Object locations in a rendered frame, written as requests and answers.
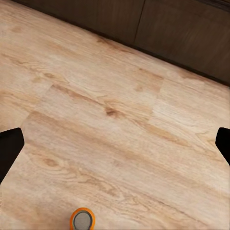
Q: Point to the can of soda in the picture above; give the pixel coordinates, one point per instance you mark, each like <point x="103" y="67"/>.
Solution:
<point x="82" y="219"/>

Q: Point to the cabinet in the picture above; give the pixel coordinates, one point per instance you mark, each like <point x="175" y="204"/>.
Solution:
<point x="191" y="34"/>

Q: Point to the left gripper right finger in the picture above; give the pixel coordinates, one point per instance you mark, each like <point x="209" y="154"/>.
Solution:
<point x="223" y="142"/>

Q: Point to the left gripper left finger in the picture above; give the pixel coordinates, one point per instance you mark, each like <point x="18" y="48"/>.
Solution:
<point x="11" y="143"/>

